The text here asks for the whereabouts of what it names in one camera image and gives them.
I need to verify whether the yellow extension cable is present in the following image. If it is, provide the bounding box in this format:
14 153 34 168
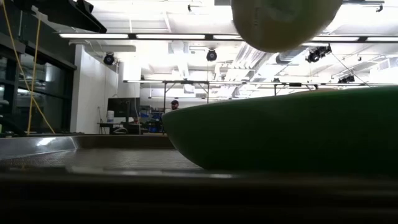
26 17 42 135
1 0 56 135

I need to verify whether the green plate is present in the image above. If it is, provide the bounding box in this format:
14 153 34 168
161 86 398 175

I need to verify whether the beige bowl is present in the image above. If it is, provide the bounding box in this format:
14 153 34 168
231 0 343 54

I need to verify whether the black standing desk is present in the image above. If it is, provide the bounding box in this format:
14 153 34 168
97 121 141 135

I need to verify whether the black overhead panel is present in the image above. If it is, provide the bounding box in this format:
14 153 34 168
12 0 108 34

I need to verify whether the dark brown plastic tray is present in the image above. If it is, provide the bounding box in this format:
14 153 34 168
0 134 398 224

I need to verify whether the ceiling light tube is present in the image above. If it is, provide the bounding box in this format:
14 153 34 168
213 34 244 41
310 35 360 42
366 36 398 43
135 33 206 40
58 33 129 40

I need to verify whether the distant black monitor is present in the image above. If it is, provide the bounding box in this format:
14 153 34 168
107 97 141 119

